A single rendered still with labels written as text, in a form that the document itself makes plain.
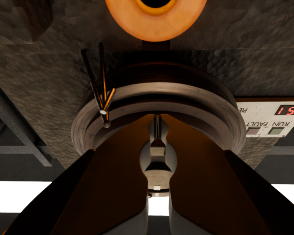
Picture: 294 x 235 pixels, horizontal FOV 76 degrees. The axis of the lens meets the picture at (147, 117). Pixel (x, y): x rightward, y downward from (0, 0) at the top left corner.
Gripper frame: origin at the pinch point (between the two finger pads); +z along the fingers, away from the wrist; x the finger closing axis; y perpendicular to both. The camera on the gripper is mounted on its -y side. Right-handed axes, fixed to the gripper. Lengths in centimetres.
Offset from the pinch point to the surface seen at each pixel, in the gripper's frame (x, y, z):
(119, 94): -7.6, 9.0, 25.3
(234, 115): 17.5, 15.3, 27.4
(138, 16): -2.8, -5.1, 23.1
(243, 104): 27, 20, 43
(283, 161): 502, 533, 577
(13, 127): -349, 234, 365
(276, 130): 42, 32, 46
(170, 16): 2.2, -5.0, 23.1
